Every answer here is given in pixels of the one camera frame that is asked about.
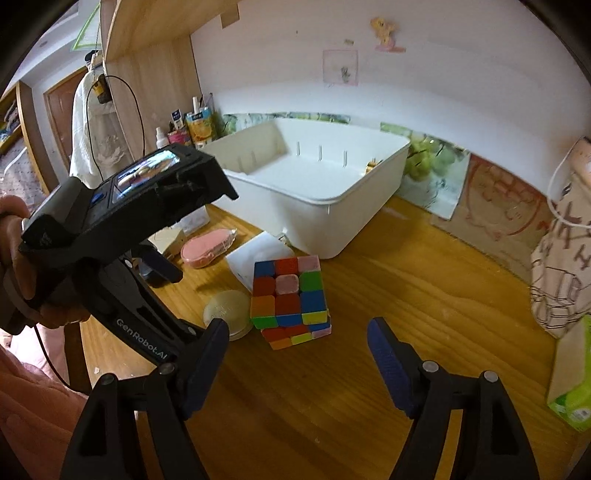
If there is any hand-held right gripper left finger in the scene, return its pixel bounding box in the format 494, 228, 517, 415
59, 318, 230, 480

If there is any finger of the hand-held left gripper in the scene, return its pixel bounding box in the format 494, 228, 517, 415
85, 256, 206, 377
131, 241, 184, 284

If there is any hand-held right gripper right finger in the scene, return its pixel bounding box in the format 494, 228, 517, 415
367, 316, 541, 480

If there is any round beige container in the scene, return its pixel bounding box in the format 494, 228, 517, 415
203, 290, 254, 341

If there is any white paper packet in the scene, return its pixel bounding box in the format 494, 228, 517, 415
225, 231, 296, 294

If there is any multicoloured puzzle cube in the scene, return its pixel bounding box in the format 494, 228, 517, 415
250, 255, 332, 352

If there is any white plastic storage bin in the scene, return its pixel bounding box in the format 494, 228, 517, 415
199, 117, 411, 260

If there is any person's left forearm pink sleeve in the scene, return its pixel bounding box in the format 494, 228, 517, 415
0, 330, 90, 480

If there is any person's left hand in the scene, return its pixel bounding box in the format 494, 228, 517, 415
0, 194, 92, 330

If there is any pink oval case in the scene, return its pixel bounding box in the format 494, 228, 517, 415
180, 227, 237, 270

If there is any clear plastic container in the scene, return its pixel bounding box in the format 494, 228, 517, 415
178, 205, 209, 234

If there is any white hanging garment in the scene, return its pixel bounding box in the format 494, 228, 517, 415
69, 69, 134, 188

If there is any orange juice carton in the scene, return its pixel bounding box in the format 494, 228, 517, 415
185, 105, 218, 147

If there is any brown wooden door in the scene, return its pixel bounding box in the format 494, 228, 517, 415
44, 67, 88, 185

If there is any yellow black hanging gadget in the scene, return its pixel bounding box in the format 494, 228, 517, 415
90, 76, 112, 105

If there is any wooden desk hutch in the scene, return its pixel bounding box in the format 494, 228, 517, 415
99, 0, 259, 160

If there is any wooden bookshelf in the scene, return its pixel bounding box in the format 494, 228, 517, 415
0, 80, 47, 195

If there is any green framed sheet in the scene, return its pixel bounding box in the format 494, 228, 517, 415
71, 4, 102, 51

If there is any green tissue box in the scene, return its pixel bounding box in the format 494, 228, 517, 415
547, 316, 591, 432

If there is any cardboard with red drawing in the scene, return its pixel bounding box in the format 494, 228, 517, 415
431, 154, 555, 282

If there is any beige printed fabric bag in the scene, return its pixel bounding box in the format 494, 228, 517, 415
530, 136, 591, 340

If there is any black cable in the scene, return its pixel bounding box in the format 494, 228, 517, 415
85, 75, 146, 185

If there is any pink framed wall drawing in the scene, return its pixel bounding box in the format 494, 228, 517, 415
322, 49, 359, 88

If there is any yellow pony wall sticker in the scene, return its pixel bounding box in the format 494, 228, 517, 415
370, 17, 407, 53

